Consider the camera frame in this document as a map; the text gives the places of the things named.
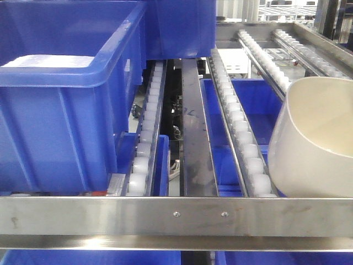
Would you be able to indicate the white plastic bin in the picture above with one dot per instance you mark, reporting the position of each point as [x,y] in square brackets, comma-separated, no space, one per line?
[310,151]

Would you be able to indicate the blue bin lower right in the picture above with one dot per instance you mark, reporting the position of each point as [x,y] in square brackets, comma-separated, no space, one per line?
[261,106]

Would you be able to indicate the blue bin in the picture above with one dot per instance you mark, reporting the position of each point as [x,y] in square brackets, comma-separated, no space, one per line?
[69,74]
[180,29]
[261,106]

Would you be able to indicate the blue bin rear centre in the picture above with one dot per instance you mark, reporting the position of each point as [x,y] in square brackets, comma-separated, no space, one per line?
[180,29]

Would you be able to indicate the blue bin front left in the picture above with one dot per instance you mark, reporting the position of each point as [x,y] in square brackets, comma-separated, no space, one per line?
[69,74]

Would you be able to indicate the dark steel divider strip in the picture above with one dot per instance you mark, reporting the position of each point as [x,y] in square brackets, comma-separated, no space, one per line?
[199,178]

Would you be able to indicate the left white roller track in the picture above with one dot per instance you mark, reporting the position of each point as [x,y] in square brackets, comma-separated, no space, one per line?
[139,180]

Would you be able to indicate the white roller track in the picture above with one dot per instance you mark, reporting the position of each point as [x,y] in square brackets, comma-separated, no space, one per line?
[252,170]
[139,180]
[265,64]

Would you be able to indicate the middle white roller track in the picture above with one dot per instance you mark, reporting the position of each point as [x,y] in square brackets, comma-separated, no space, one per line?
[252,170]

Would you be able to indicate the right white roller track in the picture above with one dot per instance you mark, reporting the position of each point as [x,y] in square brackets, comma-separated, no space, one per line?
[265,64]

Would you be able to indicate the far right roller track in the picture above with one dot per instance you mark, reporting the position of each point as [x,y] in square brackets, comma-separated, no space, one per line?
[322,65]

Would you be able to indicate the steel front shelf rail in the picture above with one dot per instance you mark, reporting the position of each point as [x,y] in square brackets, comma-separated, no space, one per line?
[177,223]

